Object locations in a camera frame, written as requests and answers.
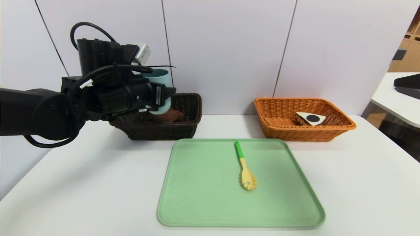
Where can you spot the dark brown wicker basket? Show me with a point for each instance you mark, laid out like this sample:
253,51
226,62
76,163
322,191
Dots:
164,131

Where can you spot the wooden shelf unit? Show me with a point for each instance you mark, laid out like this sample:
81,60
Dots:
408,55

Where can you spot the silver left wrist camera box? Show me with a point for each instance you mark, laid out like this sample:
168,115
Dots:
142,54

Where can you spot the chocolate blueberry cake slice toy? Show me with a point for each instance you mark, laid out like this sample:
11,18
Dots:
310,118

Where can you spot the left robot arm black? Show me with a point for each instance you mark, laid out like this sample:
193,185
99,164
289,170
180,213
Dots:
39,111

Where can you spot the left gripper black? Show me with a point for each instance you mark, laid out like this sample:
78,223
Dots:
159,95

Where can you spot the black flat object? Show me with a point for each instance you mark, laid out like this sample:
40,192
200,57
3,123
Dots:
408,87

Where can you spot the light green plastic tray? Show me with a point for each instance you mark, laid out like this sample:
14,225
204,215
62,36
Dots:
203,203

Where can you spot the blue plastic cup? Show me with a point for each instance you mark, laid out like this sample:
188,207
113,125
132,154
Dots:
162,78

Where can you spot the brown towel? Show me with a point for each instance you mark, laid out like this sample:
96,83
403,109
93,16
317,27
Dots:
174,115

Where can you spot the black woven bin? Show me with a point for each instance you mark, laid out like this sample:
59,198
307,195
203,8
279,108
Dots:
402,137

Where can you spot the orange wicker basket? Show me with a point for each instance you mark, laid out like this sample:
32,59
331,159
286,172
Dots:
308,131

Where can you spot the white side table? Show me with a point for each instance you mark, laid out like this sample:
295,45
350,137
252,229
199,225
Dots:
393,108

